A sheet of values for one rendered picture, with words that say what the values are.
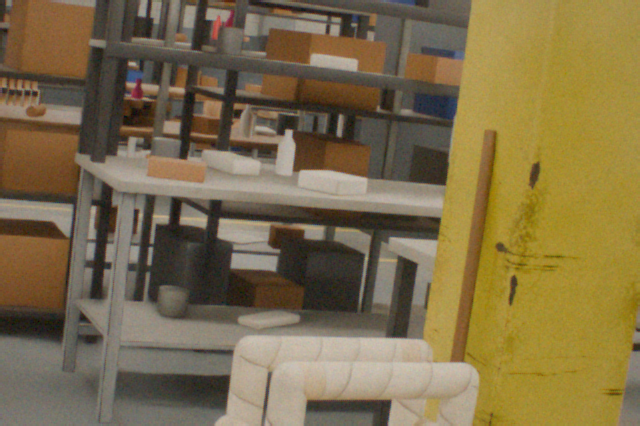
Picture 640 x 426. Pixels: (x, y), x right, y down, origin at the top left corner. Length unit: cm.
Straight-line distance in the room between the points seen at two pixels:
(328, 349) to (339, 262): 511
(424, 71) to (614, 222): 329
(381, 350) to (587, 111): 102
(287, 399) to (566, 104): 114
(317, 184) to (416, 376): 386
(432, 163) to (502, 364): 448
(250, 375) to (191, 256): 475
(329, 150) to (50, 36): 140
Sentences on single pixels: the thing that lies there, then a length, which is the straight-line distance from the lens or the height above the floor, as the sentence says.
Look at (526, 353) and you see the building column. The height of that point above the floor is 101.
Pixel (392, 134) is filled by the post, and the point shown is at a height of 107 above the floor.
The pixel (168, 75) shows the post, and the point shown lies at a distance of 609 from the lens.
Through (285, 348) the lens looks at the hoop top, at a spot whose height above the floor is 120.
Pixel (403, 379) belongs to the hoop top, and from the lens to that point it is 110.
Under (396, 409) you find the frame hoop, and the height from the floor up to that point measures 114.
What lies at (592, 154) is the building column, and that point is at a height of 135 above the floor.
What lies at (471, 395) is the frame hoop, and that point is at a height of 119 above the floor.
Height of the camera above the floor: 147
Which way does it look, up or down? 7 degrees down
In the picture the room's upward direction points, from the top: 8 degrees clockwise
